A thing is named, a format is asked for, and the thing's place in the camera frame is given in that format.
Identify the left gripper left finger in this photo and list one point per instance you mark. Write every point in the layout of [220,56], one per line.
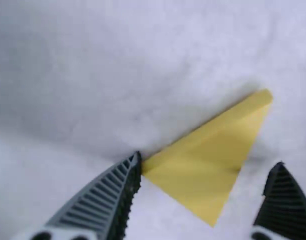
[100,200]

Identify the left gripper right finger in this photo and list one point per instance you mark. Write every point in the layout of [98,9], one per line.
[285,200]

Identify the yellow triangle tangram piece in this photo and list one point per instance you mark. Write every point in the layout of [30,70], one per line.
[203,170]

